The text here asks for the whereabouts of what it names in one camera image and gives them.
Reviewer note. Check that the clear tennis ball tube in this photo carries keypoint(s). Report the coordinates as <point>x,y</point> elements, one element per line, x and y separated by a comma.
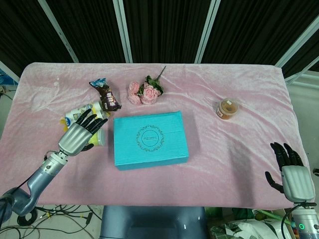
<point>99,138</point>

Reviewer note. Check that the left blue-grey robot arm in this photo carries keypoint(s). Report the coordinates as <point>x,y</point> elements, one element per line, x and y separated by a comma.
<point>37,181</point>

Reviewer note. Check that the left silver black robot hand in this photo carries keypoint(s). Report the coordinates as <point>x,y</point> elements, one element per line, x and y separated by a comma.
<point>73,138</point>

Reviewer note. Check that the green white plastic bag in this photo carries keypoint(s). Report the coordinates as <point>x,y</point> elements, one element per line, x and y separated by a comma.
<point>244,225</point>

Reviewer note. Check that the white yellow plastic packet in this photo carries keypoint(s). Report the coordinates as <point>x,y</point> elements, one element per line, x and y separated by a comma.
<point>79,113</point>

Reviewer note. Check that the blue cardboard shoe box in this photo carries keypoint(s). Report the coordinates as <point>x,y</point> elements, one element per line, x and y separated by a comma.
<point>149,140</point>

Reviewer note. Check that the white frame pole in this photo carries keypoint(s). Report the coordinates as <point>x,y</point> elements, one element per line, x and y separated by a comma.
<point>296,42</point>
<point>59,32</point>
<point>123,30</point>
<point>210,30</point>

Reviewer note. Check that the pink velvet table cloth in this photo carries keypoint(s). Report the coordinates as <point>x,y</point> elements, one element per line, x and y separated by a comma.
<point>224,161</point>

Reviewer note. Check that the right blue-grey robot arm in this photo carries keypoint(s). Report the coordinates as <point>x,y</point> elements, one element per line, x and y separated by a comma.
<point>305,221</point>

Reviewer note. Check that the pink artificial rose bouquet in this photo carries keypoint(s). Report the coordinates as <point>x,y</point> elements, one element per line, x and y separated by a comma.
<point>148,93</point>

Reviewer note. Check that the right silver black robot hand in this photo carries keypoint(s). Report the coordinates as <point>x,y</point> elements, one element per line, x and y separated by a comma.
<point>296,181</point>

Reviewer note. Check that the blue-grey robot torso base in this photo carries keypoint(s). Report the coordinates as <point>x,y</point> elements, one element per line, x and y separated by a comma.
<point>152,222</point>

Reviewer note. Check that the yellow tennis ball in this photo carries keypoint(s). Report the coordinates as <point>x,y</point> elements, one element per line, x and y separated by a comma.
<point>94,139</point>

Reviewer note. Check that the brown snack bag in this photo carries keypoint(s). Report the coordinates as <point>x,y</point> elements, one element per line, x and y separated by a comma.
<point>108,98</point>

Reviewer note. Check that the clear jar of rubber bands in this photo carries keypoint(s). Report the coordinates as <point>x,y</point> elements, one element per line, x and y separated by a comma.
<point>226,108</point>

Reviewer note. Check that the black curtain panel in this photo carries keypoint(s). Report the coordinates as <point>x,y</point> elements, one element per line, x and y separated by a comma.
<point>164,30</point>
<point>254,30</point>
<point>87,27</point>
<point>25,32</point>

